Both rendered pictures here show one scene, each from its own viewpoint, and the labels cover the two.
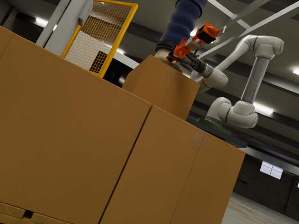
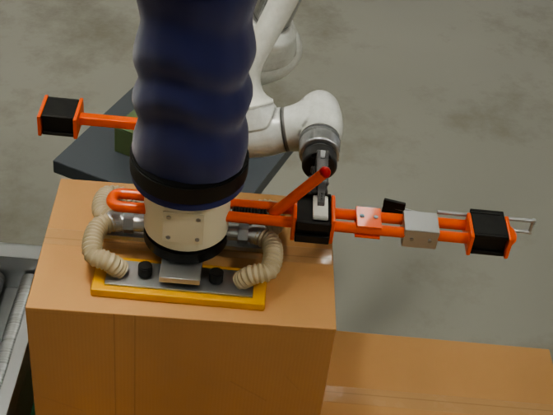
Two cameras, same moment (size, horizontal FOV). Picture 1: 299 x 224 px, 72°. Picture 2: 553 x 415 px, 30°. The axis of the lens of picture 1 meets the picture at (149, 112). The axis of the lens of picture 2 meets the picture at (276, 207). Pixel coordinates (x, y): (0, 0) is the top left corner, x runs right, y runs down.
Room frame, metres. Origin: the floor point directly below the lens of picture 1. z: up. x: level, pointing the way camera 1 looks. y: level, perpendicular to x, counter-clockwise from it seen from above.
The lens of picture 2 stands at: (1.02, 1.53, 2.40)
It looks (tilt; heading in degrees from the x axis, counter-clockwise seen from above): 40 degrees down; 283
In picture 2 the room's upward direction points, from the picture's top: 7 degrees clockwise
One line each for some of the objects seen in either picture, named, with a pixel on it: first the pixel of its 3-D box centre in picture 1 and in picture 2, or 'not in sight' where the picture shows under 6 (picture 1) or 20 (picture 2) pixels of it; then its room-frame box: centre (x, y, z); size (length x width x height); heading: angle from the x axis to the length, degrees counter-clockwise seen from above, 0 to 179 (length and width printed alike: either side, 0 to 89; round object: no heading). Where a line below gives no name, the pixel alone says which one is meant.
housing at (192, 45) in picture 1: (193, 43); (419, 229); (1.10, -0.07, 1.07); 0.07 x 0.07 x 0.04; 16
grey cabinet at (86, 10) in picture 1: (86, 12); not in sight; (2.37, 1.22, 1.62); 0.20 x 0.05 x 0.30; 15
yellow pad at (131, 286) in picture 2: not in sight; (180, 277); (1.52, 0.15, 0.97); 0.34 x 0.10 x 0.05; 16
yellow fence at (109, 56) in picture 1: (80, 65); not in sight; (2.67, 1.11, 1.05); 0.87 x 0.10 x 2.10; 67
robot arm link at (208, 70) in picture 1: (205, 70); (319, 148); (1.35, -0.24, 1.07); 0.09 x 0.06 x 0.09; 15
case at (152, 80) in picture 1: (149, 100); (186, 315); (1.54, 0.04, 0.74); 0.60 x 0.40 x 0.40; 17
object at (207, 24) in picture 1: (205, 33); (487, 235); (0.96, -0.10, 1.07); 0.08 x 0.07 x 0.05; 16
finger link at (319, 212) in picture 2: not in sight; (320, 207); (1.29, -0.02, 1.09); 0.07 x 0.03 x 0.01; 105
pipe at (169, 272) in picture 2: not in sight; (186, 230); (1.54, 0.06, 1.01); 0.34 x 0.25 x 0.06; 16
